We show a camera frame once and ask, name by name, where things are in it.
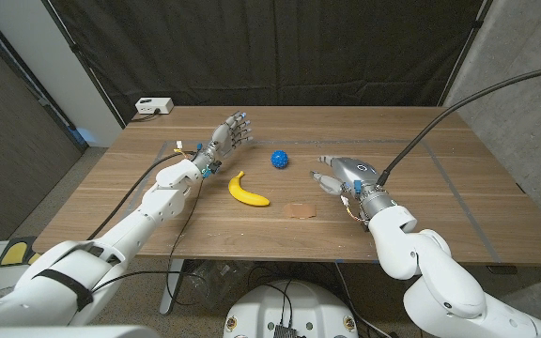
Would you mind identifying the white power socket box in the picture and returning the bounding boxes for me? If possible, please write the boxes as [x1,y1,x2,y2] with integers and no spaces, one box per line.
[134,97,175,115]

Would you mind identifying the yellow and black foot pedal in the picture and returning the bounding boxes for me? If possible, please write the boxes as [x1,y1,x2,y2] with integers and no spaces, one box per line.
[0,237,41,268]

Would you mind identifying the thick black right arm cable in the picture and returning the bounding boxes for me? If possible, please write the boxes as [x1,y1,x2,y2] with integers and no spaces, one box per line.
[377,64,541,187]

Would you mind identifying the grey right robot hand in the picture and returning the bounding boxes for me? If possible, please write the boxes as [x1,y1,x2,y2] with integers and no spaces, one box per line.
[310,155,380,196]

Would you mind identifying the black backdrop stand pole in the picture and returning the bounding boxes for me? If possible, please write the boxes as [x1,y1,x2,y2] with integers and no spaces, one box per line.
[39,0,126,128]
[437,0,492,107]

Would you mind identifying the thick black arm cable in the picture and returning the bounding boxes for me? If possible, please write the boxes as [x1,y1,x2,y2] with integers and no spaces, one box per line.
[377,64,541,187]
[85,150,196,241]

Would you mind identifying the blue spiky ball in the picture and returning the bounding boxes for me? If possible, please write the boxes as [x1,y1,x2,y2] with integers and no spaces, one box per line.
[270,149,290,170]

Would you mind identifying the yellow banana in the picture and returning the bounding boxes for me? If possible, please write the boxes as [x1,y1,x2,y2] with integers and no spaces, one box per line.
[227,171,271,207]

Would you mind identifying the dark grey door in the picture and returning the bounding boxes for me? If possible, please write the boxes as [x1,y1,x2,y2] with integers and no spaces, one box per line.
[0,18,88,245]

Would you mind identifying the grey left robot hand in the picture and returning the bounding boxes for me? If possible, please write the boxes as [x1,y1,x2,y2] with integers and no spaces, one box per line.
[203,111,254,163]

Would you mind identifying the clear plastic bag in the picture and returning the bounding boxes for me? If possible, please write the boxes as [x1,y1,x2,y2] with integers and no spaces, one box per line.
[190,260,253,306]

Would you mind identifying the thin black cable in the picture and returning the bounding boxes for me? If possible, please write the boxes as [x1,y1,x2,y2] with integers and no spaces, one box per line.
[90,177,206,306]

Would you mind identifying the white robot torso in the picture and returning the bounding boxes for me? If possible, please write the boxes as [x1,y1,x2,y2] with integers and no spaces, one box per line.
[223,280,360,338]

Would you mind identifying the white table leg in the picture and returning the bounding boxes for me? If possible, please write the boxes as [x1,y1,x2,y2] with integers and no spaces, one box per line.
[159,258,185,315]

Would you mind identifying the tan adhesive bandage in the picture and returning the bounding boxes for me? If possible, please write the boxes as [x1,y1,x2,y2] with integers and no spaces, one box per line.
[283,202,317,220]

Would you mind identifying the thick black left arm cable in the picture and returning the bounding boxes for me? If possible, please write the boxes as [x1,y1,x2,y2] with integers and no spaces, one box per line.
[85,150,196,241]

